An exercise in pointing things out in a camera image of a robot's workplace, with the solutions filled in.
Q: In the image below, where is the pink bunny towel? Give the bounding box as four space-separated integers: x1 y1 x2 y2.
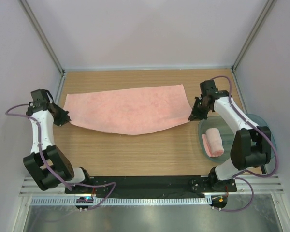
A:
202 128 224 158

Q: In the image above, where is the plain pink towel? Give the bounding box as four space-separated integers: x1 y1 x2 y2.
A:
64 85 191 135

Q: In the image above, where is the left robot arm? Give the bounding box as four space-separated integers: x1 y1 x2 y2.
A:
23 89 93 193

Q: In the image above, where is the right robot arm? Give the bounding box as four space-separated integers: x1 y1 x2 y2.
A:
188 79 274 191

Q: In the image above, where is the clear blue plastic tray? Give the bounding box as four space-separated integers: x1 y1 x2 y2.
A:
198 116 274 169

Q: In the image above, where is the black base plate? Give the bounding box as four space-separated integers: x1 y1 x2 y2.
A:
65 175 237 194

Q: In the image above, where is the white slotted cable duct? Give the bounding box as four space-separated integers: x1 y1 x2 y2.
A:
30 196 212 207

